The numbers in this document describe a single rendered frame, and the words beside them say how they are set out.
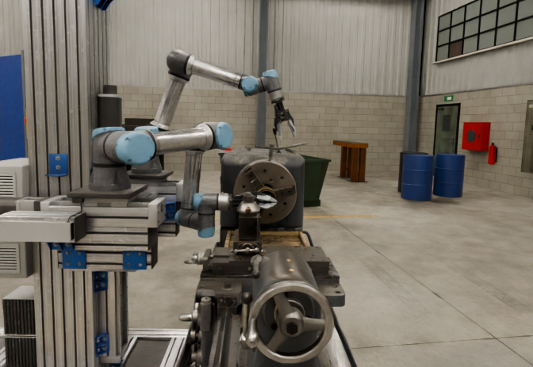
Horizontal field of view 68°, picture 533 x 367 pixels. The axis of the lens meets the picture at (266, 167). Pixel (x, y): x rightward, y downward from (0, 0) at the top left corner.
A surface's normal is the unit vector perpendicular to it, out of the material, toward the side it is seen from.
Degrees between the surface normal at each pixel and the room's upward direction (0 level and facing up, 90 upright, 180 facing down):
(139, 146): 91
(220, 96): 90
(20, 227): 90
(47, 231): 90
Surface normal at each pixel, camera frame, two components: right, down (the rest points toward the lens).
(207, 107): 0.16, 0.11
